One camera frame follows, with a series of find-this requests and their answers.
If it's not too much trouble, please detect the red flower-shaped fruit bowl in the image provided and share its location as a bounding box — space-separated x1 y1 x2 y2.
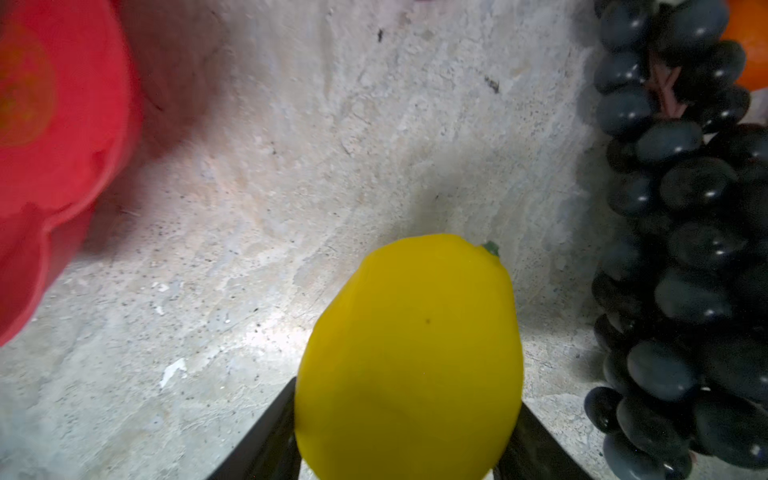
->
1 1 142 342

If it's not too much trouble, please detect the yellow fake lemon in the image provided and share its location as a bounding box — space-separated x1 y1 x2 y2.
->
294 234 524 479

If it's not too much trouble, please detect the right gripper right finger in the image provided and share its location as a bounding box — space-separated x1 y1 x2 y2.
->
493 404 592 480

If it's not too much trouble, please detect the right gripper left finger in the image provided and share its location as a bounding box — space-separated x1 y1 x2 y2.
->
208 378 302 480

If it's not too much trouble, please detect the orange fake tangerine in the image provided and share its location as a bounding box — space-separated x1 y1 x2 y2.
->
722 0 768 92

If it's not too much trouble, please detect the dark fake grape bunch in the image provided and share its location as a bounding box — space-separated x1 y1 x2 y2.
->
584 0 767 479

